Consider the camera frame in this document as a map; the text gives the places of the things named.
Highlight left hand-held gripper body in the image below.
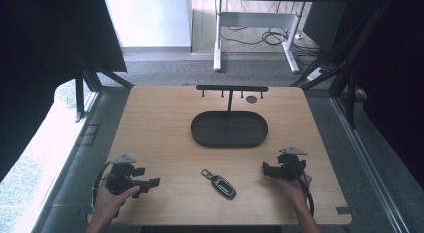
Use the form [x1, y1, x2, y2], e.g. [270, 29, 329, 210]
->
[105, 153, 142, 197]

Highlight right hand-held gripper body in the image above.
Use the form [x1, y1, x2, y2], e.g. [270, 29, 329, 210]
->
[277, 146, 309, 181]

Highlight black car key fob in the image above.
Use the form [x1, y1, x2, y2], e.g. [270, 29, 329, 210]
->
[200, 168, 237, 201]

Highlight black key rack with tray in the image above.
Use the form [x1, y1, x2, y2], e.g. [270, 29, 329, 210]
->
[190, 84, 270, 149]

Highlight person's left hand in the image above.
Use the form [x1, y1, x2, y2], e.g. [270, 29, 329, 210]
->
[94, 174, 141, 224]

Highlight person's right hand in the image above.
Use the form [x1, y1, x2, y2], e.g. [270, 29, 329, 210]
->
[275, 172, 313, 212]

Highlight white power strip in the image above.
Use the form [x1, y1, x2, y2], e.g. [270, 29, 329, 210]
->
[305, 66, 327, 82]

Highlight black metal stand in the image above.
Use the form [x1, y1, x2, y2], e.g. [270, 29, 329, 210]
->
[73, 49, 135, 123]
[289, 0, 398, 129]

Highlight black curtain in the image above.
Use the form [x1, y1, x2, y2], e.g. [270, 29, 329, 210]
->
[0, 0, 128, 182]
[333, 0, 424, 191]

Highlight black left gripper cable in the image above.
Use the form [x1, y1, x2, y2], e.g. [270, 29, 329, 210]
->
[91, 160, 113, 209]

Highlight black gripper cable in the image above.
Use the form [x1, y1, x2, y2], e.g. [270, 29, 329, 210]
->
[289, 162, 316, 217]
[91, 160, 113, 209]

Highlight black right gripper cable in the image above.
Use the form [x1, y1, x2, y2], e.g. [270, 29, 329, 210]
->
[289, 162, 316, 217]

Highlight metal floor rail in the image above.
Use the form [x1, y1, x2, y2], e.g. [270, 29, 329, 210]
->
[330, 95, 412, 233]

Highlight black floor cables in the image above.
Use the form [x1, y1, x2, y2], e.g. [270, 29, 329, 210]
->
[219, 24, 323, 66]

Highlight white desk frame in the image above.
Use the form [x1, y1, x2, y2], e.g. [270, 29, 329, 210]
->
[213, 0, 307, 74]

